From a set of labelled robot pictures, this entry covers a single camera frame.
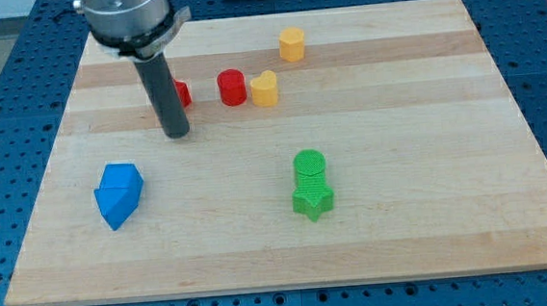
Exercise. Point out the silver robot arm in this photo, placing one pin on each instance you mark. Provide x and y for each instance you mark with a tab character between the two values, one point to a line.
136	29

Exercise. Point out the green star block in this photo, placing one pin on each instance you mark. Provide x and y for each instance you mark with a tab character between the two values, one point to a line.
312	196

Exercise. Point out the red star block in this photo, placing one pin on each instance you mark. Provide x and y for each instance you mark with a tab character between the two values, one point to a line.
183	93

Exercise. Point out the green cylinder block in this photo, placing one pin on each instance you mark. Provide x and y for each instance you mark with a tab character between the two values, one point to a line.
309	163

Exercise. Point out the wooden board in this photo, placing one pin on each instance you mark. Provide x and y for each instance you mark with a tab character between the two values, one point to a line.
337	147

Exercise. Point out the yellow heart block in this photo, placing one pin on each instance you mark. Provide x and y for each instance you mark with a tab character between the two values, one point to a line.
263	89

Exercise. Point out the red cylinder block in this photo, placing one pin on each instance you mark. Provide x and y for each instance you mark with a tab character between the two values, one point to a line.
232	87

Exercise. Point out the yellow hexagon block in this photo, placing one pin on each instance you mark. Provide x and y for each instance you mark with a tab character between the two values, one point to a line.
291	44

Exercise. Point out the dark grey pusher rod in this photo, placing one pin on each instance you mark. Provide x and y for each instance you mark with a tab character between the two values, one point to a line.
161	90

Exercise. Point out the blue cube block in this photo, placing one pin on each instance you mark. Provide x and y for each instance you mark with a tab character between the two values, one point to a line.
120	184

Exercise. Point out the blue triangle block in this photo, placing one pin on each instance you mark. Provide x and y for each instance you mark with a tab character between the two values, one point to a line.
117	204

